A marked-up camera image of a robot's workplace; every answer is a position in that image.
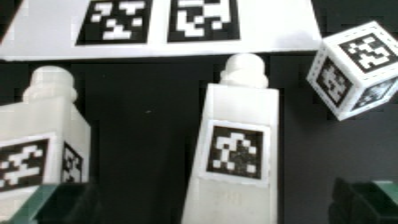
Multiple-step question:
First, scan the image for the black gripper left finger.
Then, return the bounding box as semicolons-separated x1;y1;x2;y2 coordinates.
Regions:
7;183;101;224

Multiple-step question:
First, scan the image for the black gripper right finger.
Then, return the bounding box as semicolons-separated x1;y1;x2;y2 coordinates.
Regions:
328;178;398;224

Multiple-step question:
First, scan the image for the white chair leg with tag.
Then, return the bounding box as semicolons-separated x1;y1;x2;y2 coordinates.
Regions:
181;53;278;224

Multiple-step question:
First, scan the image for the white chair leg left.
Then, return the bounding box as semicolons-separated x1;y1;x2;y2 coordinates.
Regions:
0;66;90;223

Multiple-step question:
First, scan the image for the white tagged cube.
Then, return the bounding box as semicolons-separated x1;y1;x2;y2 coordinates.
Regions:
307;21;398;120

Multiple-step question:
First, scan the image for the white base tag plate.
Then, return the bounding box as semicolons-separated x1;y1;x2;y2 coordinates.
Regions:
0;0;321;61

